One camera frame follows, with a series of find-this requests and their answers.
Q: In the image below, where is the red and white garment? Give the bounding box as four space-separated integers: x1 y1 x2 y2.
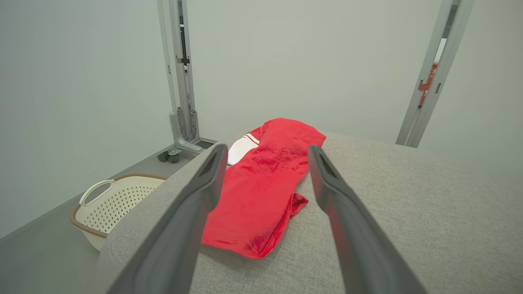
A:
201 118 326 260

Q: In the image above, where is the cream perforated laundry basket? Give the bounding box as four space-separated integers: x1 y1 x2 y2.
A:
70 174 167 252

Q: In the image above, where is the wide grey partition post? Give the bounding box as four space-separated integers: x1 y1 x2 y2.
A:
157 0 217 163

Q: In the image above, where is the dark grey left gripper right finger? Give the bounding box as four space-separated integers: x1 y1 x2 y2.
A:
307 145 427 294

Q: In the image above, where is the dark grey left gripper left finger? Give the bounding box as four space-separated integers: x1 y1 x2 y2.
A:
106 144 228 294

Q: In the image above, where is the narrow grey partition post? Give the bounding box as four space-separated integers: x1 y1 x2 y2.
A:
396 0 475 148

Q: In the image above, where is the red sign panel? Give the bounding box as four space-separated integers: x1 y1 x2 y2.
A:
418 61 438 109

